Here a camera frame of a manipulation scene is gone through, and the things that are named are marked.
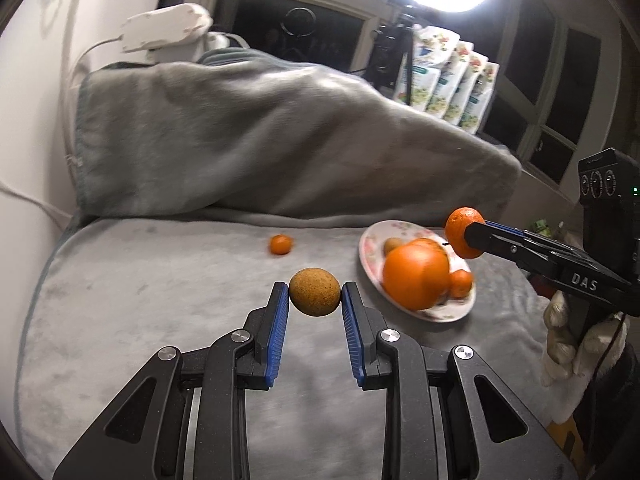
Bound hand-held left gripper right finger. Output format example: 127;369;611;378
340;280;581;480

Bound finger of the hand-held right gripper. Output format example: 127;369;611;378
484;219;583;261
464;220;569;287

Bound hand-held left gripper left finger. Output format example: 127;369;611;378
52;281;292;480

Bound floral plate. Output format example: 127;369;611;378
358;220;477;323

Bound large orange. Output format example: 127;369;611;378
382;238;451;311

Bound person's right forearm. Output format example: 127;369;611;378
575;345;640;480

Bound person's right hand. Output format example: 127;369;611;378
541;290;628;388

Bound small green object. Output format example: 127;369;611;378
531;219;562;239

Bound floral packet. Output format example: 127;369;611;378
393;24;461;111
460;62;501;135
432;40;475;120
447;52;488;127

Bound grey fleece blanket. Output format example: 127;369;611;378
15;210;591;480

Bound grey fleece cushion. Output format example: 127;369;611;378
75;47;523;221

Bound black tripod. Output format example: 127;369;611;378
365;5;416;91

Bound white plastic device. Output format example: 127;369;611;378
120;3;236;67

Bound white cable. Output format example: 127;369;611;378
75;35;126;81
0;182;73;221

